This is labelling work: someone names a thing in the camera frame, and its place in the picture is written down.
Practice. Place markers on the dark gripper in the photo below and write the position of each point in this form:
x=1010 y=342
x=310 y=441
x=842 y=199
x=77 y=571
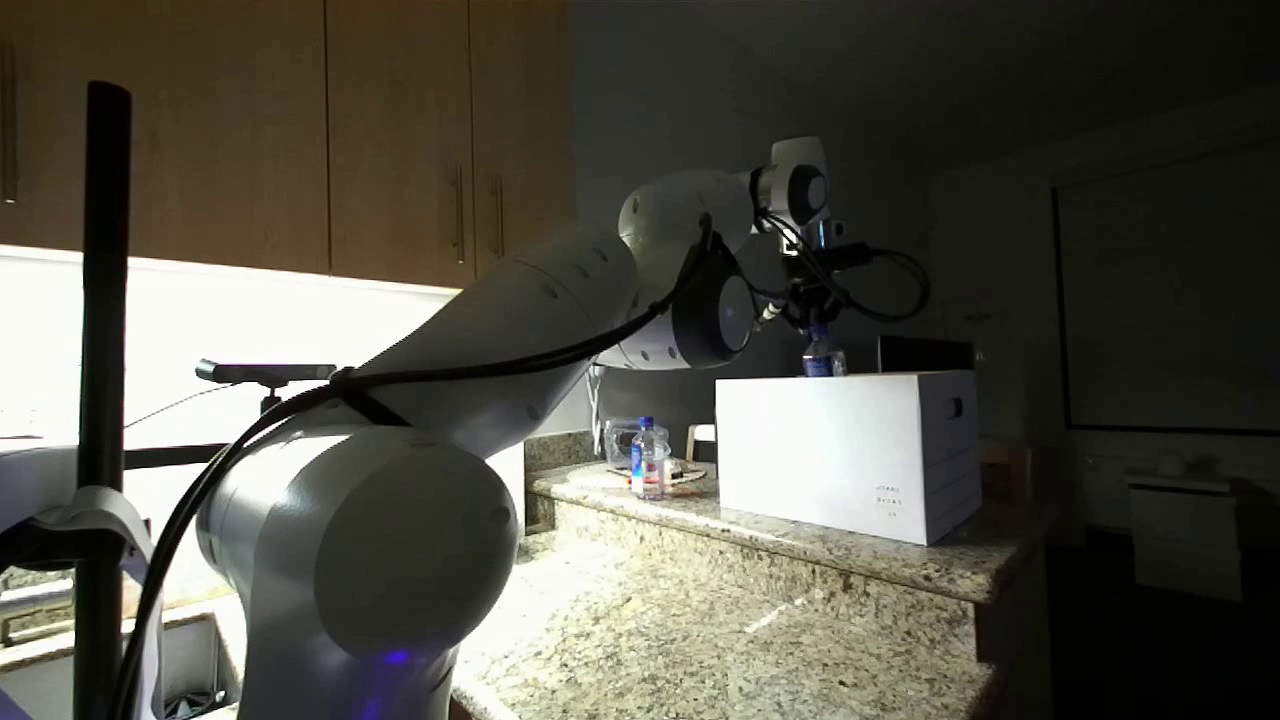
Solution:
x=814 y=295

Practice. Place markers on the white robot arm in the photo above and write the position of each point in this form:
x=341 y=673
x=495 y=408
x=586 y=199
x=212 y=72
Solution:
x=365 y=527

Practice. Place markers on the white storage box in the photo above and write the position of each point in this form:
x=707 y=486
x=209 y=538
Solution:
x=883 y=455

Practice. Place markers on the wooden upper cabinets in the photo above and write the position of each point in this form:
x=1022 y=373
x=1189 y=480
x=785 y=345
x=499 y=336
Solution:
x=361 y=138

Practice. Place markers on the black vertical pole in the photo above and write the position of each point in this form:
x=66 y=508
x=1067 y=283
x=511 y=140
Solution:
x=100 y=389

